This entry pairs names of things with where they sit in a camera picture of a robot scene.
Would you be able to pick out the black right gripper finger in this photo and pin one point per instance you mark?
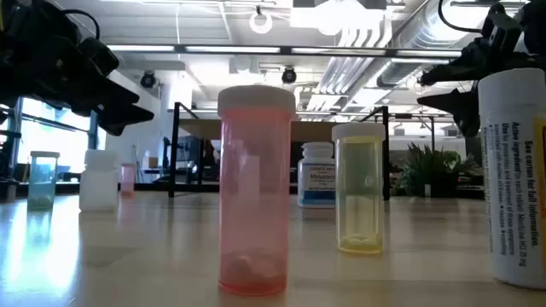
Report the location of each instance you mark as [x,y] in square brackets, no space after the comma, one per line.
[456,68]
[465,108]

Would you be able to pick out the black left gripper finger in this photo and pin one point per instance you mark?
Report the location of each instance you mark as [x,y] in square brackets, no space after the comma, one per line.
[123,119]
[111,94]

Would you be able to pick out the pink pill vial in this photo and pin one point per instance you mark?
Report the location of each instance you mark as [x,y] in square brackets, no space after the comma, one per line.
[128,179]
[253,192]

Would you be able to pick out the plain white bottle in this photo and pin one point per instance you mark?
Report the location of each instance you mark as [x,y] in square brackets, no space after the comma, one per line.
[99,183]

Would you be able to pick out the white bottle yellow label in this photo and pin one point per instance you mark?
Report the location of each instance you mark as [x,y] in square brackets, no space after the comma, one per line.
[512,170]

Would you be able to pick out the teal pill vial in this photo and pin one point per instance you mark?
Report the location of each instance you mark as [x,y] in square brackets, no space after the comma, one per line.
[42,183]

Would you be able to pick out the yellow pill vial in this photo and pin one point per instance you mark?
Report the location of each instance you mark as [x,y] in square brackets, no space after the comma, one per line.
[358,192]

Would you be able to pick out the white melatonin bottle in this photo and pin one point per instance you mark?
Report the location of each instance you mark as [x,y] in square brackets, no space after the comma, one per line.
[315,179]

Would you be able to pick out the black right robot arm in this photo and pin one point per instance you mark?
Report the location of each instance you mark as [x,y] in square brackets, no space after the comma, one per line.
[535,25]

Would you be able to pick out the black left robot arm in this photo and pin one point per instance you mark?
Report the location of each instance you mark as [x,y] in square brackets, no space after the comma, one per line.
[21,25]

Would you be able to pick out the cardboard box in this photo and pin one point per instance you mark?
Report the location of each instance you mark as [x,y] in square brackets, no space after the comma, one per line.
[150,163]

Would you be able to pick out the large window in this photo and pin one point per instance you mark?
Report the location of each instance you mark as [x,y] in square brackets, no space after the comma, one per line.
[55,140]

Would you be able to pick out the green potted plant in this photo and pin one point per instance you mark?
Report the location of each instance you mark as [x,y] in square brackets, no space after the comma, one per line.
[426,166]

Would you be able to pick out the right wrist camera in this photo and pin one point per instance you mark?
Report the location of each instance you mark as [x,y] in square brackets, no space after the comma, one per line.
[503,25]

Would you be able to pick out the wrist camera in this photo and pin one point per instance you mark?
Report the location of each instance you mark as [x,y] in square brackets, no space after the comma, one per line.
[503,25]
[100,57]

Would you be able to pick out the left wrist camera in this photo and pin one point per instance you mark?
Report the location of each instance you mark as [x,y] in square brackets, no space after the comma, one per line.
[100,57]

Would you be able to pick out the silver ceiling duct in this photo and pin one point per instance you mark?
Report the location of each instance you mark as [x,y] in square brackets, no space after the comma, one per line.
[396,70]

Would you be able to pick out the wooden shelf black frame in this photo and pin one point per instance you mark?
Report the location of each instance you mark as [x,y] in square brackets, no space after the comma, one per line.
[192,128]

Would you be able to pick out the black table frame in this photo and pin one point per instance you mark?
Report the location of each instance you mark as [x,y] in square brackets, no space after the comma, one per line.
[149,187]

